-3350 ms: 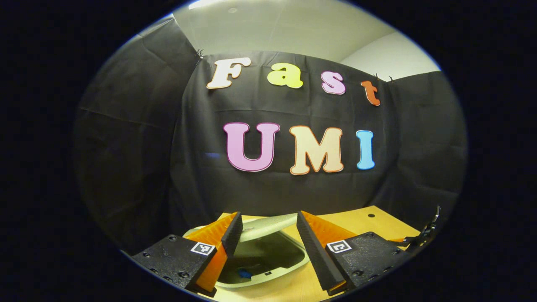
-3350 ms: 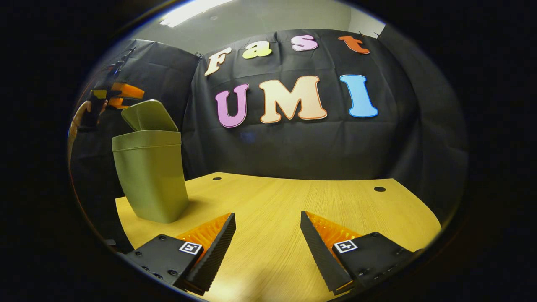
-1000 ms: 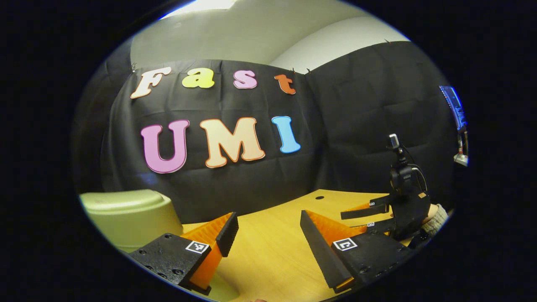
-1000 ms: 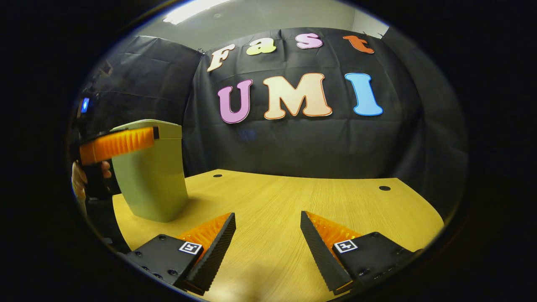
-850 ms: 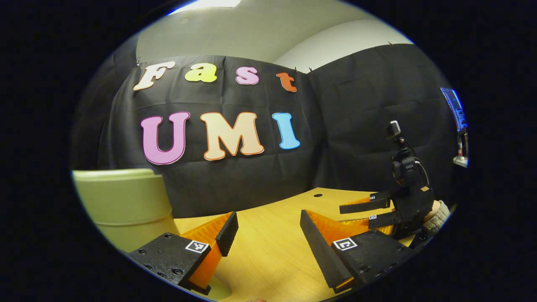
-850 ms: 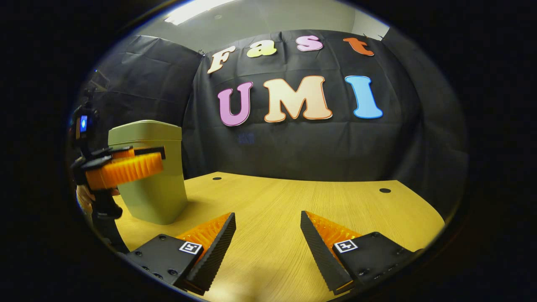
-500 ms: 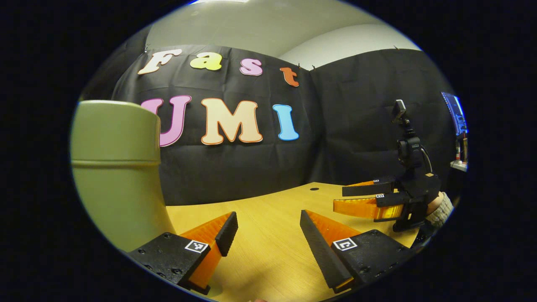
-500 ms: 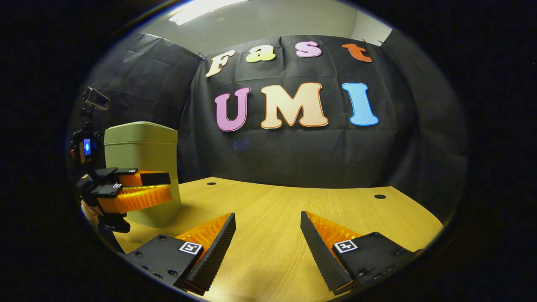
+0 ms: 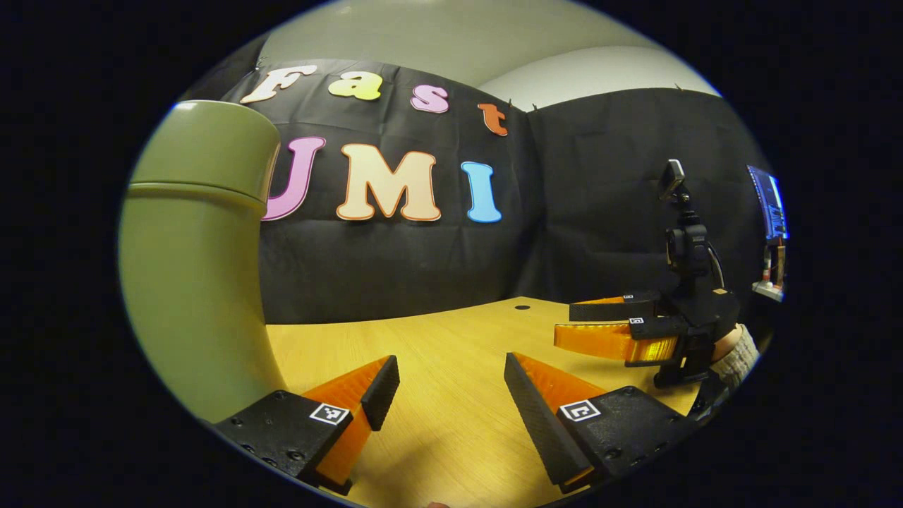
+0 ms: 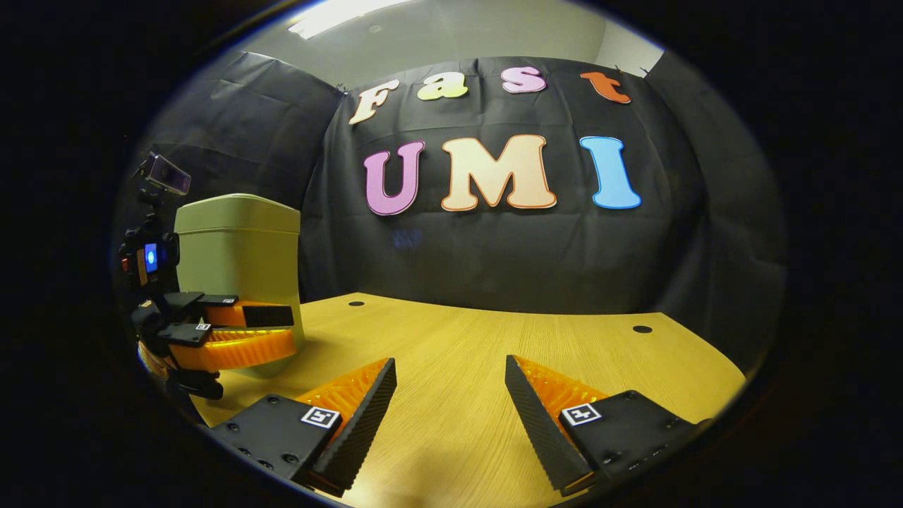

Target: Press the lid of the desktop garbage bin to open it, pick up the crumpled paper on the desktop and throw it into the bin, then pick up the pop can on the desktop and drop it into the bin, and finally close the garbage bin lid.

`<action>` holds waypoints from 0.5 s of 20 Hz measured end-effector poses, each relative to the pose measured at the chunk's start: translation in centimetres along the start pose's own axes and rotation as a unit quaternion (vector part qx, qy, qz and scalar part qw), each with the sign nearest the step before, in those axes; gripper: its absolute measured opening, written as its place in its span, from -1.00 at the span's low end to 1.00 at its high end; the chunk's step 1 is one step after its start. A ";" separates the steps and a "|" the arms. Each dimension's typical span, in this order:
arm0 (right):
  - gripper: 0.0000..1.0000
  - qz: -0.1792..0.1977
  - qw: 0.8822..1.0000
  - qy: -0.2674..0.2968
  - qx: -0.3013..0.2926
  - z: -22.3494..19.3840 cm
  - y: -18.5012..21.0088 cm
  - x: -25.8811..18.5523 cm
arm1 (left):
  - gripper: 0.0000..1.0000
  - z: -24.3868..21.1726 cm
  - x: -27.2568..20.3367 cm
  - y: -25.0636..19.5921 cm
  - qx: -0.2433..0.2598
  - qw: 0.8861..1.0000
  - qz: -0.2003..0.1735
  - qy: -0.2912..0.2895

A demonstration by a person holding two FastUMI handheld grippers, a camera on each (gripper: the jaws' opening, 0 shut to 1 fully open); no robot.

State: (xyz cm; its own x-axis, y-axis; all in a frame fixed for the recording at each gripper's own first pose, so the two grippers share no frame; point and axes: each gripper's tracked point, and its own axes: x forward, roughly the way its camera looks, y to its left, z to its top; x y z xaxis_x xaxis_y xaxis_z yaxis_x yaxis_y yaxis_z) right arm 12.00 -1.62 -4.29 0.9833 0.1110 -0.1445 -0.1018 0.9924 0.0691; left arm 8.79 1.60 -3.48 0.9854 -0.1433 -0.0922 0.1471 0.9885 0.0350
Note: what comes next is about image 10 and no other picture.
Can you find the wooden desktop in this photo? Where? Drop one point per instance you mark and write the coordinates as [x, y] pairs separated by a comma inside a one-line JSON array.
[[451, 367]]

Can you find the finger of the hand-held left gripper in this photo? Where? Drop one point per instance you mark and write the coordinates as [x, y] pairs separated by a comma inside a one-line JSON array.
[[240, 351], [268, 315]]

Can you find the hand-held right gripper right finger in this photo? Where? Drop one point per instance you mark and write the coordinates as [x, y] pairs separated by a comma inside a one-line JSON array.
[[540, 430]]

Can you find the black backdrop cloth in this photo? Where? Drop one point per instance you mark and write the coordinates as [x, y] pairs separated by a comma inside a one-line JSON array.
[[494, 261]]

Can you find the green desktop garbage bin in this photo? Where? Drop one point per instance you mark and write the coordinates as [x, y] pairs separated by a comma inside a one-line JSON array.
[[240, 254]]

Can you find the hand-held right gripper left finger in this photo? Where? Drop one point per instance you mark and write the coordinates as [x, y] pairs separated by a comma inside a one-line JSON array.
[[363, 423]]

